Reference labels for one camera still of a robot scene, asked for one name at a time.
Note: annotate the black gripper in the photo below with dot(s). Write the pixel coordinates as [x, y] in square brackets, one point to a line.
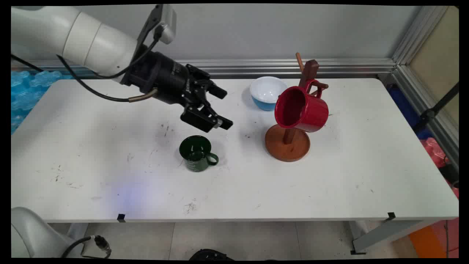
[166, 80]

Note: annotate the red ceramic mug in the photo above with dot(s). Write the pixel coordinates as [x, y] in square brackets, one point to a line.
[311, 113]

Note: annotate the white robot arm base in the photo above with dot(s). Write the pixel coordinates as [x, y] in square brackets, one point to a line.
[33, 234]

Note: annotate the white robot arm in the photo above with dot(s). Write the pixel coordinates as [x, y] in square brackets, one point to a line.
[55, 33]

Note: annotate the dark green enamel mug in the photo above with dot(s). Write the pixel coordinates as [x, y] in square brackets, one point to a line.
[196, 158]

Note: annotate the white and blue bowl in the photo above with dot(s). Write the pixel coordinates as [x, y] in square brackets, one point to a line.
[265, 90]

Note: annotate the wooden mug tree stand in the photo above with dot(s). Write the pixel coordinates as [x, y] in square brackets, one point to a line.
[287, 148]

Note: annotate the small black tape marker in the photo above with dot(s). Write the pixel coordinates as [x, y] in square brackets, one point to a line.
[121, 217]
[391, 215]

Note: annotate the black object on floor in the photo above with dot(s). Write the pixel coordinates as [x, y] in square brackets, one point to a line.
[210, 255]

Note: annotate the blue bubble wrap sheet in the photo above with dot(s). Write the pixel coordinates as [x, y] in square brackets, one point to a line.
[25, 91]

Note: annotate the grey table leg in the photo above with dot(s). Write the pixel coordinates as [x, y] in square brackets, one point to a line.
[77, 231]
[384, 234]

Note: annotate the blue plastic sheet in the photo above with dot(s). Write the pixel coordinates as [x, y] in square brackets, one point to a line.
[403, 106]

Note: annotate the black tripod pole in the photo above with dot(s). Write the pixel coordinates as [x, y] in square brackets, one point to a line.
[428, 113]

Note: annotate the pink bubble wrap sheet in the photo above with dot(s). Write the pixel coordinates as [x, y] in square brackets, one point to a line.
[434, 150]

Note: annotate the black box beside table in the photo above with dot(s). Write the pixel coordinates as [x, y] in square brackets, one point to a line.
[449, 174]

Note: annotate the orange floor panel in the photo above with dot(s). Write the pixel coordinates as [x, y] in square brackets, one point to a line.
[427, 242]

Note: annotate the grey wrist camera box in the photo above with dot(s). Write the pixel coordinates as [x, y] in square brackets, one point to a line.
[167, 22]

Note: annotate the long horizontal aluminium frame rail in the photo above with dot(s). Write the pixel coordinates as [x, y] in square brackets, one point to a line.
[348, 68]

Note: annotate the aluminium side frame rail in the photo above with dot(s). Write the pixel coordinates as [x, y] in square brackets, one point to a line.
[410, 82]

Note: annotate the upright aluminium frame post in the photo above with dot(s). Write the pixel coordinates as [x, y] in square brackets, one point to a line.
[417, 33]

